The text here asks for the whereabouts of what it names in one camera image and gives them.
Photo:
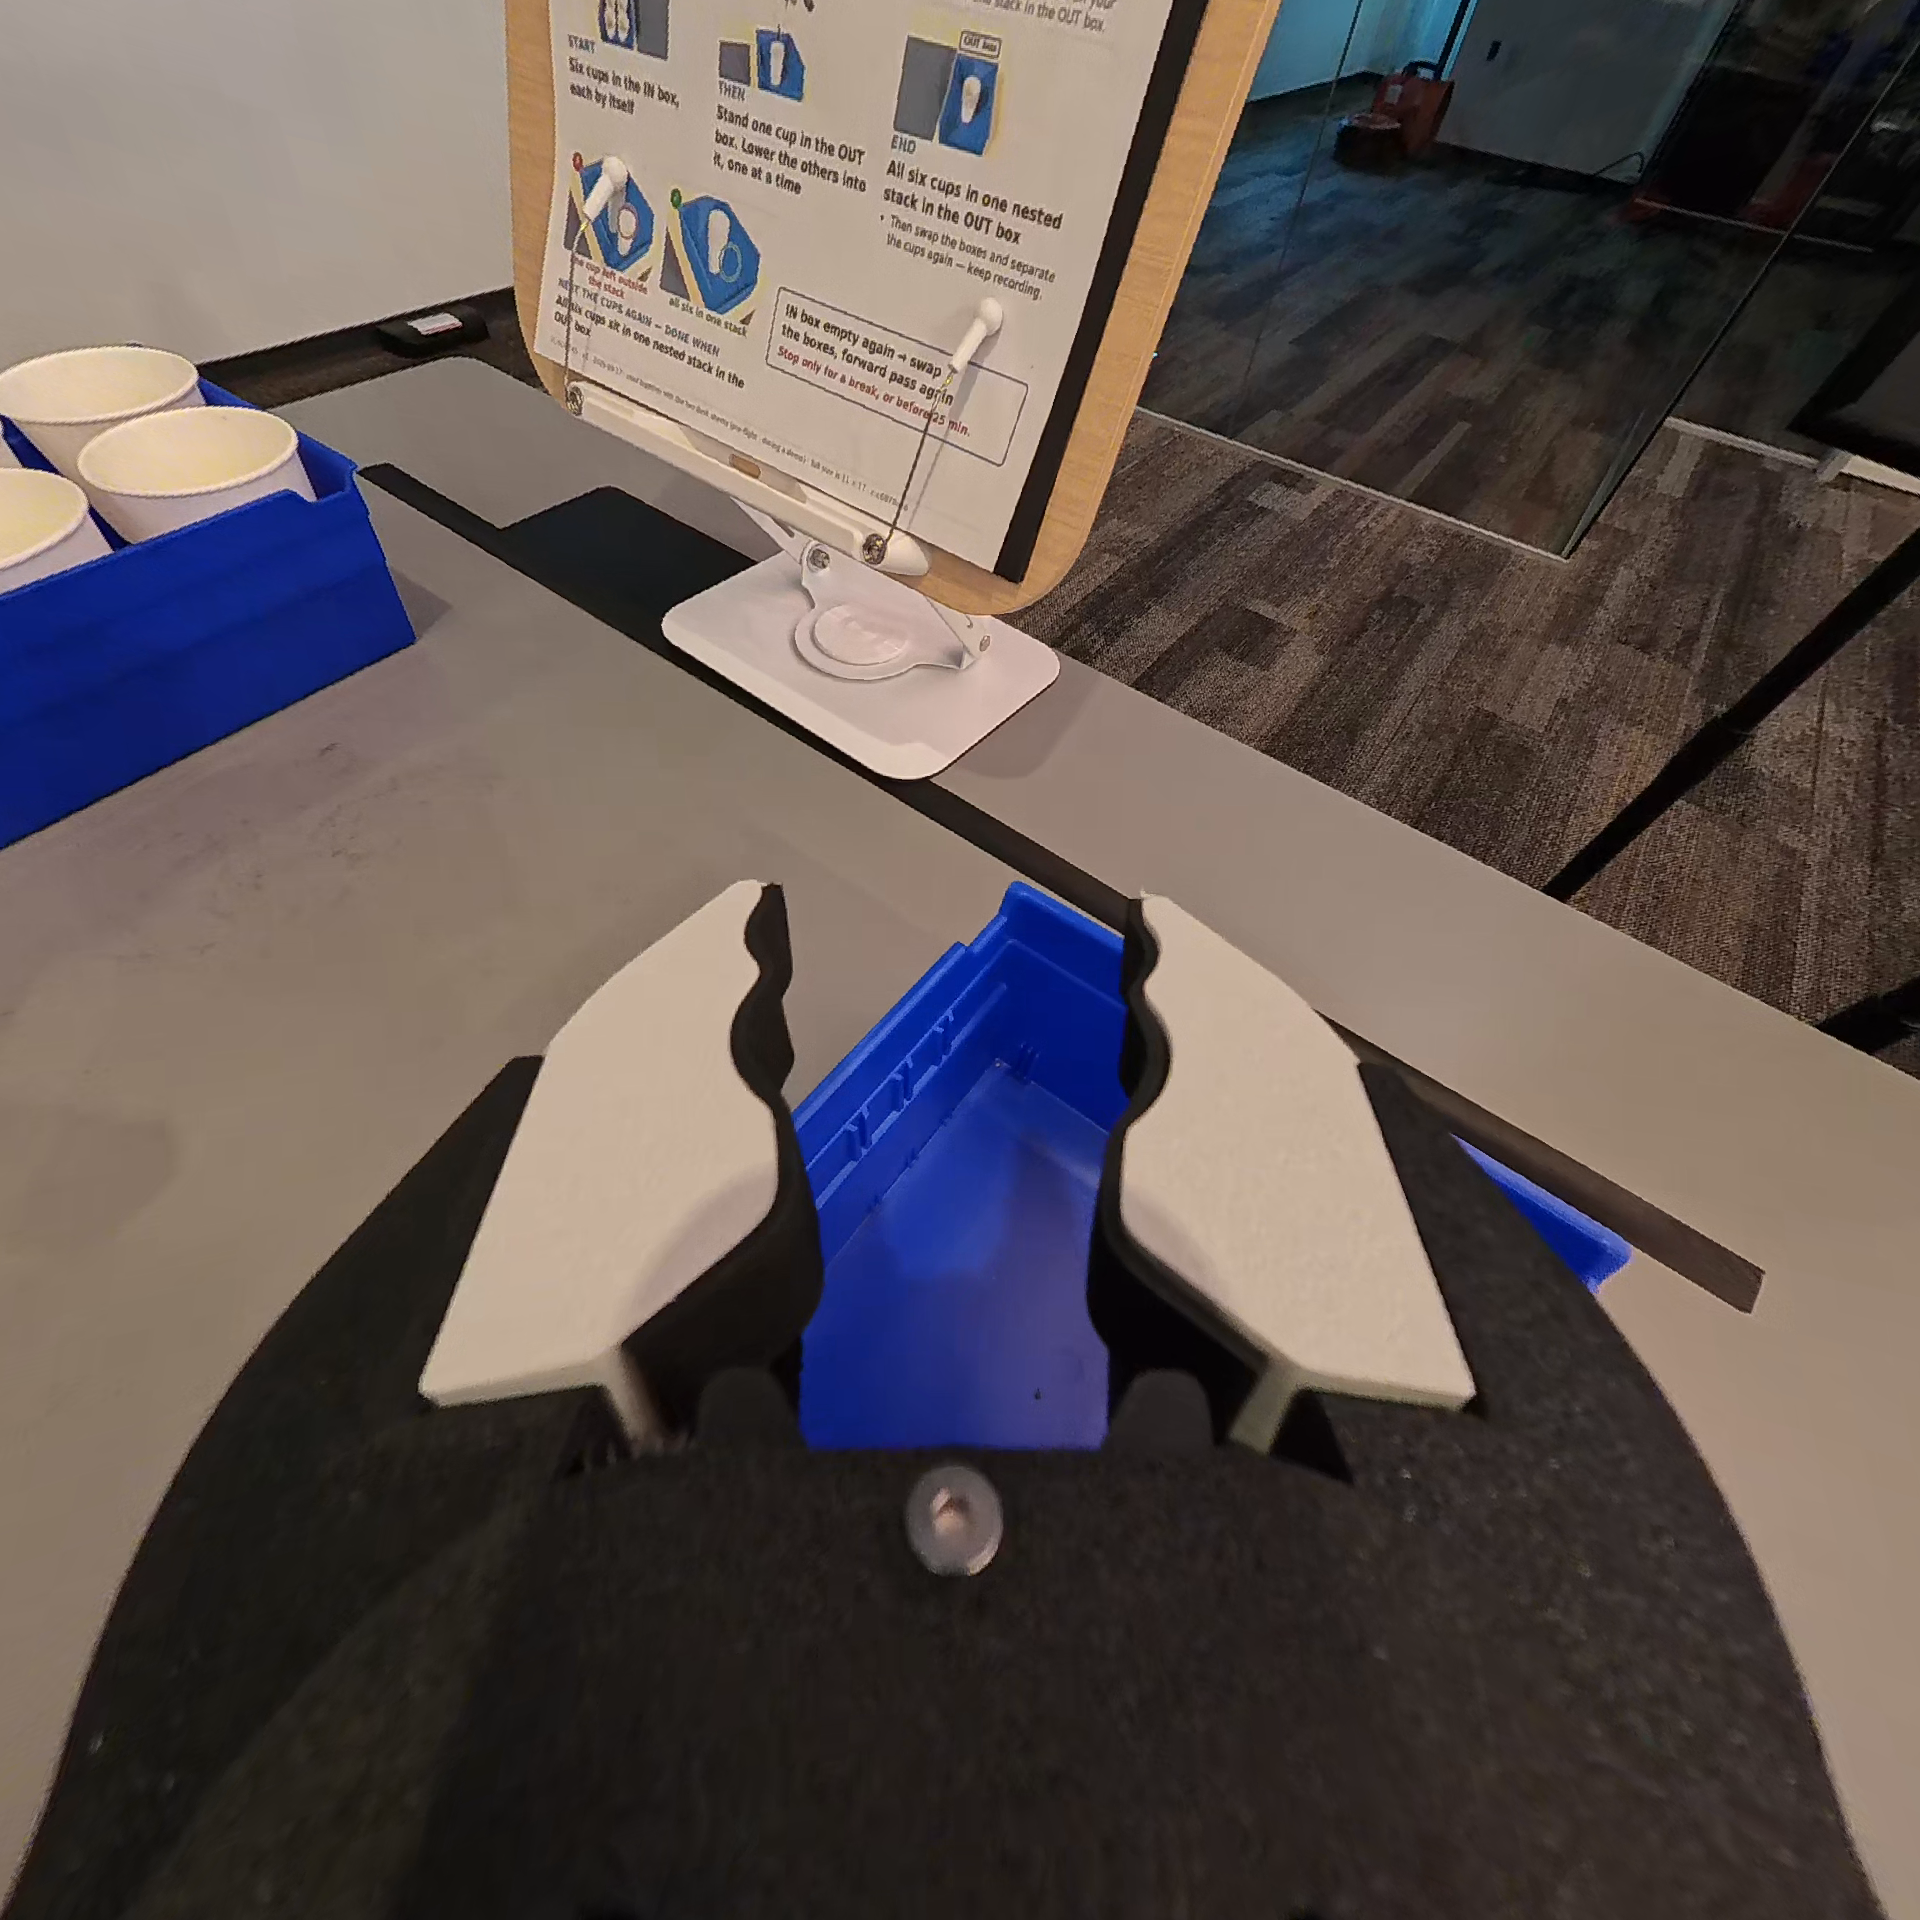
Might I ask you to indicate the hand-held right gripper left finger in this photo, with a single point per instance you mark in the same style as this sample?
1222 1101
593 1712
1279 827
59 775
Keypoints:
618 1200

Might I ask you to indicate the white board stand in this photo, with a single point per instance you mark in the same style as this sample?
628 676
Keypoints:
870 707

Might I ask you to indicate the small black floor device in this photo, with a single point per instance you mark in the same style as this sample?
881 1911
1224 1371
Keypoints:
437 319

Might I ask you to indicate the wooden instruction board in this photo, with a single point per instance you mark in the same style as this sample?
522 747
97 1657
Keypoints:
842 211

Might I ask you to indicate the blue plastic bin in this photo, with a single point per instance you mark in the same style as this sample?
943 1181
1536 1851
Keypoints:
960 1262
181 663

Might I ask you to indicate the small red floor object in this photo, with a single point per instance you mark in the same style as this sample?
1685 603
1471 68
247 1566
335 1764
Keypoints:
1405 114

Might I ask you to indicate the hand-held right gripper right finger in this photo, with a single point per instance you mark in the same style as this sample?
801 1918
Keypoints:
1290 1200

